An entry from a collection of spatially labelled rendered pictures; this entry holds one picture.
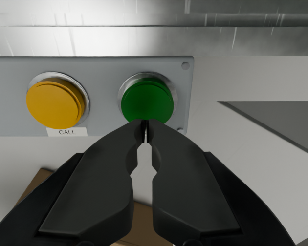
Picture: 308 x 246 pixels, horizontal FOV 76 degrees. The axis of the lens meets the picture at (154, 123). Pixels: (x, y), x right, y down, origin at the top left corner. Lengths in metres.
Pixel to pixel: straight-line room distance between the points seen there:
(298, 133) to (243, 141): 1.33
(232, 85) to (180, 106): 0.13
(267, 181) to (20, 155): 0.41
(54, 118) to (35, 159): 0.21
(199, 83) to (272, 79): 0.09
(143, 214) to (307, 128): 1.42
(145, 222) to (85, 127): 0.25
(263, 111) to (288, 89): 1.11
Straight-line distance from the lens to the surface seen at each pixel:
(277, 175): 0.41
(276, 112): 1.47
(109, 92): 0.16
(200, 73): 0.26
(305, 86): 0.33
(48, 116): 0.17
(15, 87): 0.19
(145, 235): 0.37
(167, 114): 0.15
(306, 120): 1.62
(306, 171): 0.43
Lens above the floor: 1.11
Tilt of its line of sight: 60 degrees down
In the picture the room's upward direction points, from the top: 178 degrees clockwise
